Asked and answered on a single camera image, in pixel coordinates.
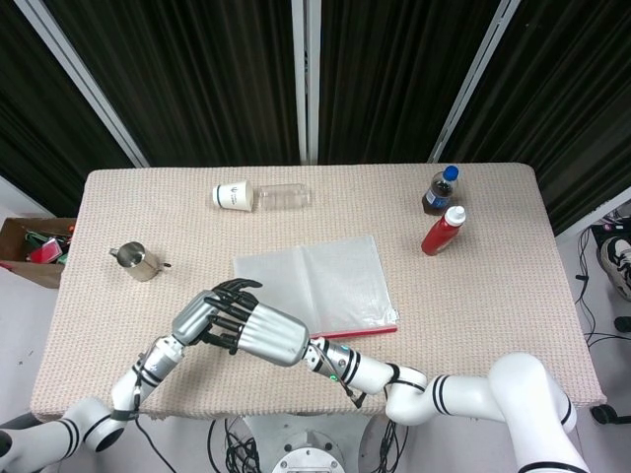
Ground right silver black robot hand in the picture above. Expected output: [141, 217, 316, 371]
[201, 294, 312, 370]

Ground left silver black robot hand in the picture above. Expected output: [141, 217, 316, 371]
[171, 277, 264, 347]

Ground clear zip pouch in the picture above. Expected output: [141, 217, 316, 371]
[232, 235, 400, 340]

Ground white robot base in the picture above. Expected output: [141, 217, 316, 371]
[245, 414, 376, 473]

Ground small steel pitcher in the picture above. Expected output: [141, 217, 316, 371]
[107, 240, 174, 284]

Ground white paper cup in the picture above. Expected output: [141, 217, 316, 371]
[211, 179, 255, 214]

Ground clear plastic jar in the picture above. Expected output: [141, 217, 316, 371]
[256, 182, 314, 212]

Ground red item in box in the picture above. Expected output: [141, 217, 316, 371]
[29, 237, 63, 263]

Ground brown cardboard box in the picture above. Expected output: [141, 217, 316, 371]
[0, 217, 78, 290]

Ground red sauce bottle white cap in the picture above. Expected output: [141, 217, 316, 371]
[420, 205, 467, 257]

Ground beige woven tablecloth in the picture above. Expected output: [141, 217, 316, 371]
[29, 163, 606, 423]

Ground cola bottle blue cap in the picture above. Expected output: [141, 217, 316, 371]
[421, 165, 460, 218]

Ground black pleated curtain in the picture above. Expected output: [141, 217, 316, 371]
[0, 0, 631, 237]

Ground black white sneaker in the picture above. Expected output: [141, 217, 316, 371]
[597, 235, 631, 302]

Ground black cable bundle under table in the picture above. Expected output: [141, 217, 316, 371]
[206, 416, 262, 473]

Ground silver aluminium frame post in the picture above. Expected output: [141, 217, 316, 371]
[290, 0, 322, 166]
[426, 0, 524, 165]
[12, 0, 150, 169]

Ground black cables on floor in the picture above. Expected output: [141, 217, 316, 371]
[574, 211, 631, 390]

